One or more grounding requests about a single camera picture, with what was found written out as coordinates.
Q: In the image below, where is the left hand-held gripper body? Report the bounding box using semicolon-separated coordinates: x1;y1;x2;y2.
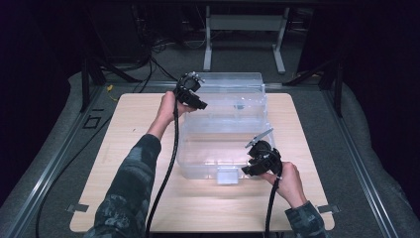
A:
172;71;206;107

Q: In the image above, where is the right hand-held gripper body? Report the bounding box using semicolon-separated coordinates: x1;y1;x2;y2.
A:
244;127;284;176

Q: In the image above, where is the clear plastic tiered storage box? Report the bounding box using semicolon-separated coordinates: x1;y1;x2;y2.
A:
175;71;277;185

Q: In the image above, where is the person's left hand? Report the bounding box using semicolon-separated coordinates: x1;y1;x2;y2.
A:
154;90;198;135

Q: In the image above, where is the person's right hand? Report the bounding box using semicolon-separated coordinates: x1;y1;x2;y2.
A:
260;161;309;209

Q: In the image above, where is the small yellow tag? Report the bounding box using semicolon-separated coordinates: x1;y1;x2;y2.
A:
105;84;119;103

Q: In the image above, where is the grey tape strip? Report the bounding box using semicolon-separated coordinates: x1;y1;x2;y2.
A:
316;203;342;214
65;202;90;214

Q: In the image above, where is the black metal stand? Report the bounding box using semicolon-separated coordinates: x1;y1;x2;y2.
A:
284;55;345;118
80;55;109;113

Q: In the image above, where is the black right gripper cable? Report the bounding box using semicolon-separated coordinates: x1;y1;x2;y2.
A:
263;165;284;238

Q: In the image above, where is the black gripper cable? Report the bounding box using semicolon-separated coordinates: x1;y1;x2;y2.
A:
263;165;284;238
145;98;181;238

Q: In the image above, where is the tangle of dark cables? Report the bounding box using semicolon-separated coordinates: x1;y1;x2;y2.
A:
98;3;206;94

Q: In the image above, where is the short metal floor rail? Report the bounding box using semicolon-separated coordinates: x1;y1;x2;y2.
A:
262;81;285;91

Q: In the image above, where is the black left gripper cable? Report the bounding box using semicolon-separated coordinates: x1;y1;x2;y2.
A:
145;98;181;238

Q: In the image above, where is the grey metal desk frame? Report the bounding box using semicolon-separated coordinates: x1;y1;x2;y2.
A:
202;5;291;75

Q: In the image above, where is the long metal floor rail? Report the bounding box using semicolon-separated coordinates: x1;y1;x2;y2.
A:
322;88;400;238
2;84;106;238

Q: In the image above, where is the black floor cable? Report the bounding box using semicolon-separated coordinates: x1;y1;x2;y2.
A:
35;113;114;238

